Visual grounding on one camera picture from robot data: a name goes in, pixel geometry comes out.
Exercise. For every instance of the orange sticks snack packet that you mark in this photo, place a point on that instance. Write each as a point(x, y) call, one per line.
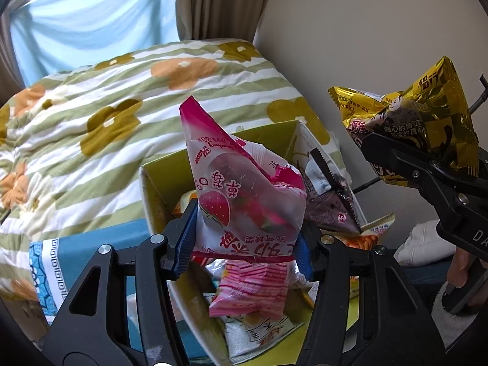
point(358, 242)

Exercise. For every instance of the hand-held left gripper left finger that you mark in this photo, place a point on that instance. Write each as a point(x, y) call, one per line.
point(186, 236)

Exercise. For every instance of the beige curtain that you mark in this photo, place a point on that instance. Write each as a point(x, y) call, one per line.
point(217, 3)
point(5, 64)

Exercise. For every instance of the yellow-green cardboard box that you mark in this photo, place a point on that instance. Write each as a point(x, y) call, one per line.
point(167, 167)

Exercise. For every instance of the person's right hand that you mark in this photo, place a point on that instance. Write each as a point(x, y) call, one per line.
point(457, 268)

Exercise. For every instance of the white cloth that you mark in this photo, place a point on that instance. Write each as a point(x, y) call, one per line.
point(419, 244)

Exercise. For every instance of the purple snack packet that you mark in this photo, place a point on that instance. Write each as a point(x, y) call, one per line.
point(328, 207)

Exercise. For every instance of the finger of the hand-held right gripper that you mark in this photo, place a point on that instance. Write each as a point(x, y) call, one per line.
point(400, 162)

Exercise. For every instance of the pink striped snack packet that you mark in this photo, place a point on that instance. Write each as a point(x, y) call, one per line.
point(247, 289)

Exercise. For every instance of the light blue cloth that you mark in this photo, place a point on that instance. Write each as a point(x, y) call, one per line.
point(95, 26)

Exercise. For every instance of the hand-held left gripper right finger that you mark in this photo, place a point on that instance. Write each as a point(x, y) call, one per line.
point(305, 259)

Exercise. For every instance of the pink strawberry snack packet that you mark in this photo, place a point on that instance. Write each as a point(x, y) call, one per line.
point(236, 198)

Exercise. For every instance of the floral striped blanket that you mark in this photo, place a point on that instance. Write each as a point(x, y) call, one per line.
point(114, 160)

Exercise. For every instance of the gold brown snack packet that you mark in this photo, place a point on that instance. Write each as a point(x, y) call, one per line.
point(438, 114)

